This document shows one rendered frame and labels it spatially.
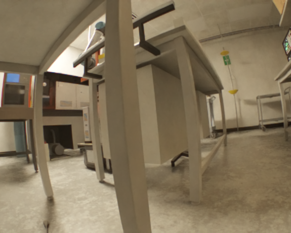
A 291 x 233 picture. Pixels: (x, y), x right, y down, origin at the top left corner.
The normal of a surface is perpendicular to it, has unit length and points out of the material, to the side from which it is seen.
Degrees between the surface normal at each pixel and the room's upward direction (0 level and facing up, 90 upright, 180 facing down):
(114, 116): 90
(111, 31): 90
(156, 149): 90
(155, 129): 90
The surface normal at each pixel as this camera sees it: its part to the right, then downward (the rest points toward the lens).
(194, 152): -0.58, 0.00
